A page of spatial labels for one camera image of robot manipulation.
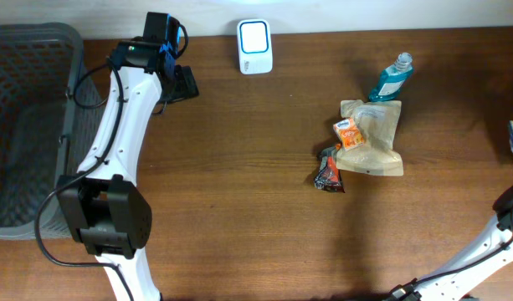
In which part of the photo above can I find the orange tissue pack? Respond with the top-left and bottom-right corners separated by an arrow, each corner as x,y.
333,118 -> 365,151

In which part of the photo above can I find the black red snack packet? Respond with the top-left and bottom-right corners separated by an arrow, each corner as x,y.
314,144 -> 344,192

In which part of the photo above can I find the beige grain bag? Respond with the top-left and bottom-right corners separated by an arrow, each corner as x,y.
336,99 -> 403,176

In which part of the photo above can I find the teal mouthwash bottle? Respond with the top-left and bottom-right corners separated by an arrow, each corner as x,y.
368,53 -> 413,102

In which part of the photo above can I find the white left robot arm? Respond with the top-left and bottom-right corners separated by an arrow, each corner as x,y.
55,12 -> 199,300

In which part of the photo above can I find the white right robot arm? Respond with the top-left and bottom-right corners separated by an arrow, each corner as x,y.
385,186 -> 513,301

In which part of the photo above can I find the white barcode scanner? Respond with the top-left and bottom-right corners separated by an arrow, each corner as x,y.
236,19 -> 273,75

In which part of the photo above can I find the grey plastic basket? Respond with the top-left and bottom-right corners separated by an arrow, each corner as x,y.
0,23 -> 103,240

